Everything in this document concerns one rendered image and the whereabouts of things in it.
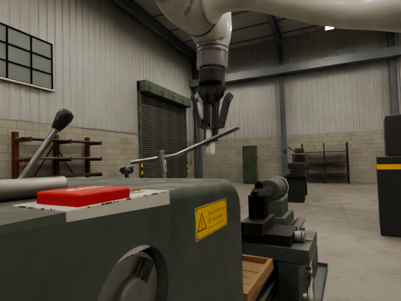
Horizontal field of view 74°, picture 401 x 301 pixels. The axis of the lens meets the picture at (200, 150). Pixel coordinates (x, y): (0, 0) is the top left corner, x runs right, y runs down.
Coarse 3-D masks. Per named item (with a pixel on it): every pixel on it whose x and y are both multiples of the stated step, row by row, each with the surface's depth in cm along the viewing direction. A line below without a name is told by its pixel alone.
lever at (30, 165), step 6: (54, 132) 53; (48, 138) 53; (42, 144) 52; (48, 144) 53; (42, 150) 52; (36, 156) 51; (30, 162) 51; (36, 162) 51; (24, 168) 50; (30, 168) 50; (24, 174) 50
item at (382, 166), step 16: (384, 128) 491; (400, 128) 446; (400, 144) 445; (384, 160) 424; (400, 160) 413; (384, 176) 424; (400, 176) 413; (384, 192) 424; (400, 192) 412; (384, 208) 423; (400, 208) 412; (384, 224) 423; (400, 224) 412
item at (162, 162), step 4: (160, 152) 77; (164, 152) 78; (160, 156) 77; (160, 160) 77; (164, 160) 77; (160, 164) 77; (164, 164) 77; (160, 168) 77; (164, 168) 77; (160, 172) 77; (164, 172) 77; (164, 176) 77
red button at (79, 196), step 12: (48, 192) 24; (60, 192) 23; (72, 192) 23; (84, 192) 22; (96, 192) 23; (108, 192) 24; (120, 192) 26; (48, 204) 24; (60, 204) 23; (72, 204) 22; (84, 204) 22
